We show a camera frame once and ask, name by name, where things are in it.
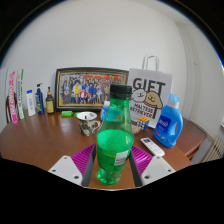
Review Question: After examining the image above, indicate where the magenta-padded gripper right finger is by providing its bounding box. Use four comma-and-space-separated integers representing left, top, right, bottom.
128, 144, 177, 188

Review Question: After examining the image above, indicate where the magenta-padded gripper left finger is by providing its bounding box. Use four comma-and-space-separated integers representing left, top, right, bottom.
48, 143, 98, 188

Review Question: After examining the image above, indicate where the green plastic drink bottle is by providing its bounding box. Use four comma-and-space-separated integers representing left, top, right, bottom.
95, 83, 135, 186

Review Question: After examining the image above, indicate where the white remote control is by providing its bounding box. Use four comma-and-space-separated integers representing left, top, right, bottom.
139, 136, 166, 158

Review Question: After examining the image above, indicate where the blue detergent bottle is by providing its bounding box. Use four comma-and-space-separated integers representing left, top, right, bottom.
153, 93, 184, 149

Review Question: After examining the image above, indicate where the patterned ceramic mug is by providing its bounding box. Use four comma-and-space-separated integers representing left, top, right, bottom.
76, 111, 102, 137

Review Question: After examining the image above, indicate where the white radiator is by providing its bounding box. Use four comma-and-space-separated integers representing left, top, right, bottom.
201, 134, 224, 163

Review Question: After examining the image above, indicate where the amber pump bottle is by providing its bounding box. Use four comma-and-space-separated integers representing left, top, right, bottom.
45, 86, 56, 115

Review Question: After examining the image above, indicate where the blue snack packet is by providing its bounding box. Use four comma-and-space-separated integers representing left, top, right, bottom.
99, 100, 112, 122

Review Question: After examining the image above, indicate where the dark blue pump bottle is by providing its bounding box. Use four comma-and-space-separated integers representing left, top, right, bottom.
34, 82, 46, 116

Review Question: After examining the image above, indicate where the white tube with blue cap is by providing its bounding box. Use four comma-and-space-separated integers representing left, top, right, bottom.
25, 89, 37, 117

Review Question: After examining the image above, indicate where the framed group picture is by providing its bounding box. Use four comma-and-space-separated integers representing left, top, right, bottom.
54, 67, 130, 112

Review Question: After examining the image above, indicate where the white paper gift bag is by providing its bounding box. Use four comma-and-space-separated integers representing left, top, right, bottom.
127, 54, 174, 129

